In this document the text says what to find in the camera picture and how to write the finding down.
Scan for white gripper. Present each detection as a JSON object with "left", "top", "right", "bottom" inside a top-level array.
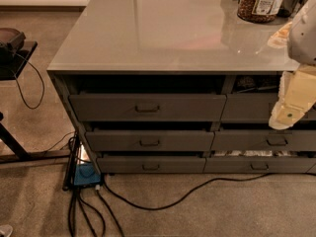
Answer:
[{"left": 269, "top": 64, "right": 316, "bottom": 130}]

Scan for grey drawer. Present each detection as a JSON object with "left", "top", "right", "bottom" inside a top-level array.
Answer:
[
  {"left": 220, "top": 93, "right": 316, "bottom": 123},
  {"left": 86, "top": 130, "right": 214, "bottom": 151},
  {"left": 211, "top": 130, "right": 316, "bottom": 151},
  {"left": 69, "top": 94, "right": 226, "bottom": 121},
  {"left": 97, "top": 156, "right": 205, "bottom": 174},
  {"left": 204, "top": 157, "right": 316, "bottom": 174}
]

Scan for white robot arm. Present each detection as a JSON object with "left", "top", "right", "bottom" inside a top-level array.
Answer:
[{"left": 269, "top": 0, "right": 316, "bottom": 130}]

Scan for clear jar of nuts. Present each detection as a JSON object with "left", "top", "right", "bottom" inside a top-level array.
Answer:
[{"left": 237, "top": 0, "right": 283, "bottom": 23}]

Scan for blue power box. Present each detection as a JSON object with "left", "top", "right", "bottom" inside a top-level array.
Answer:
[{"left": 74, "top": 163, "right": 101, "bottom": 186}]

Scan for black side table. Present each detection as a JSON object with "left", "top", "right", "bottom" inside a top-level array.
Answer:
[{"left": 0, "top": 41, "right": 70, "bottom": 164}]

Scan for black device on table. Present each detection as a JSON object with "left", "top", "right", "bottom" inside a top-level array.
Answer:
[{"left": 0, "top": 28, "right": 26, "bottom": 64}]

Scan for long black floor cable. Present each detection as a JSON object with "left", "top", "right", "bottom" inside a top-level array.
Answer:
[{"left": 102, "top": 172, "right": 316, "bottom": 211}]

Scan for grey drawer cabinet frame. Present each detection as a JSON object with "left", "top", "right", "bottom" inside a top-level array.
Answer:
[{"left": 50, "top": 71, "right": 316, "bottom": 172}]

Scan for black cable bundle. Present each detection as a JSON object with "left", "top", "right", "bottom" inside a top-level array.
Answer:
[{"left": 67, "top": 187, "right": 126, "bottom": 237}]

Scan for thin black hanging cable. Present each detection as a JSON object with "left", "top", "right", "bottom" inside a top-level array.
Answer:
[{"left": 9, "top": 52, "right": 45, "bottom": 111}]

